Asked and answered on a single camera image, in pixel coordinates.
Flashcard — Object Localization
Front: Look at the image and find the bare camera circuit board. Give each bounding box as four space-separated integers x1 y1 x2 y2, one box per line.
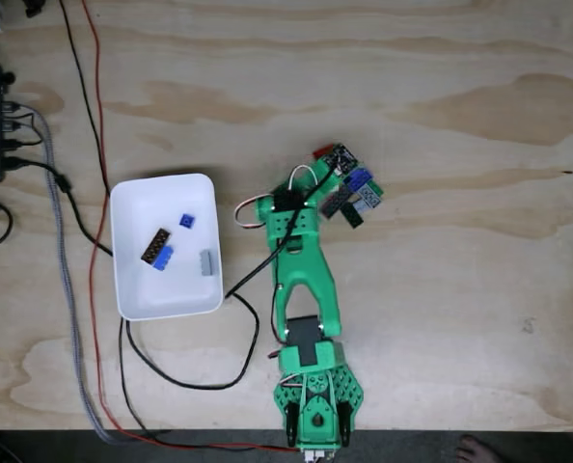
321 143 359 174

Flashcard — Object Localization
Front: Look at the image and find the long dark grey lego brick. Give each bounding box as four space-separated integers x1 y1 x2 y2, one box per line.
320 185 354 220

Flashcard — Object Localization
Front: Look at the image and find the long dark brown lego brick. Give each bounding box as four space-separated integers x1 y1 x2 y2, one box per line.
140 228 174 266

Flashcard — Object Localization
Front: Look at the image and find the thin black power wire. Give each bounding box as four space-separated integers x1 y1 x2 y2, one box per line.
58 0 297 452

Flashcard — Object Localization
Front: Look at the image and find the white plastic bin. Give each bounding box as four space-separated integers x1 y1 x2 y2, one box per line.
110 173 226 322

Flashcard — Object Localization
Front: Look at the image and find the person's foot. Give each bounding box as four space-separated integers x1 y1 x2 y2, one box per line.
454 433 499 463

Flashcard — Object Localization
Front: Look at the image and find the light grey two-by-four lego brick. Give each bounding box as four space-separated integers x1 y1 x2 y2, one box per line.
199 248 219 278
358 186 384 210

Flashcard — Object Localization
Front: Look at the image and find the dark green two-by-four lego brick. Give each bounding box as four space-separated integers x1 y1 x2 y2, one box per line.
341 202 366 229

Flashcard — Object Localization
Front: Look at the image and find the grey braided cable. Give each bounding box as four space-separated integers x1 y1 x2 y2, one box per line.
6 99 119 444

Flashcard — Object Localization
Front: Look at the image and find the thin red power wire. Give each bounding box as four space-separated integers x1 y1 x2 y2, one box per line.
81 0 301 454

